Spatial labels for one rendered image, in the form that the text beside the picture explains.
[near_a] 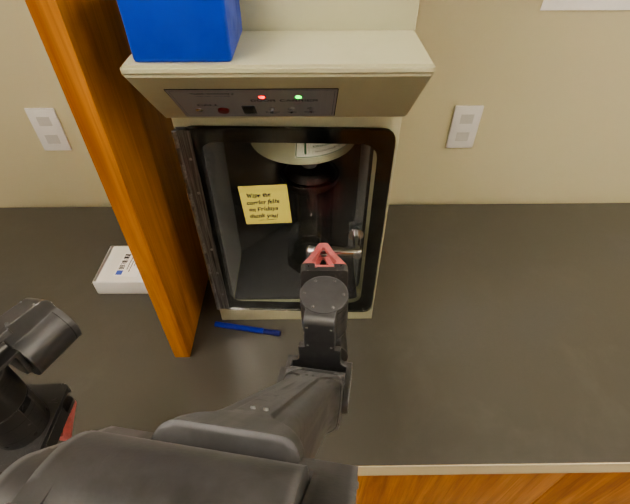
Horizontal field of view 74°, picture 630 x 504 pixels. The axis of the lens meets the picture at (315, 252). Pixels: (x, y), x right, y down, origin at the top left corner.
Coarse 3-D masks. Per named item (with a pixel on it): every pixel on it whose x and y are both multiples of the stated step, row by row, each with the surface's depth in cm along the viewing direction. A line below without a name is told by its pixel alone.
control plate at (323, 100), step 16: (176, 96) 48; (192, 96) 48; (208, 96) 48; (224, 96) 48; (240, 96) 48; (256, 96) 48; (272, 96) 48; (288, 96) 48; (304, 96) 48; (320, 96) 48; (336, 96) 48; (192, 112) 53; (208, 112) 53; (240, 112) 53; (288, 112) 53; (304, 112) 53; (320, 112) 53
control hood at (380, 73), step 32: (256, 32) 50; (288, 32) 50; (320, 32) 50; (352, 32) 50; (384, 32) 50; (128, 64) 42; (160, 64) 42; (192, 64) 42; (224, 64) 42; (256, 64) 42; (288, 64) 42; (320, 64) 42; (352, 64) 42; (384, 64) 42; (416, 64) 43; (160, 96) 48; (352, 96) 48; (384, 96) 49; (416, 96) 49
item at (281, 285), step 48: (240, 144) 59; (288, 144) 59; (336, 144) 59; (384, 144) 59; (288, 192) 65; (336, 192) 65; (384, 192) 64; (240, 240) 72; (288, 240) 72; (336, 240) 72; (240, 288) 81; (288, 288) 80
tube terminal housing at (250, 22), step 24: (240, 0) 48; (264, 0) 48; (288, 0) 48; (312, 0) 48; (336, 0) 48; (360, 0) 48; (384, 0) 48; (408, 0) 48; (264, 24) 50; (288, 24) 50; (312, 24) 50; (336, 24) 50; (360, 24) 50; (384, 24) 50; (408, 24) 50; (192, 120) 58; (216, 120) 58; (240, 120) 58; (264, 120) 58; (288, 120) 58; (312, 120) 59; (336, 120) 59; (360, 120) 59; (384, 120) 59; (240, 312) 88; (264, 312) 88; (288, 312) 88; (360, 312) 89
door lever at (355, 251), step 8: (352, 232) 70; (360, 232) 70; (352, 240) 71; (312, 248) 67; (336, 248) 67; (344, 248) 67; (352, 248) 67; (360, 248) 67; (320, 256) 67; (328, 256) 67; (344, 256) 67; (352, 256) 67; (360, 256) 67
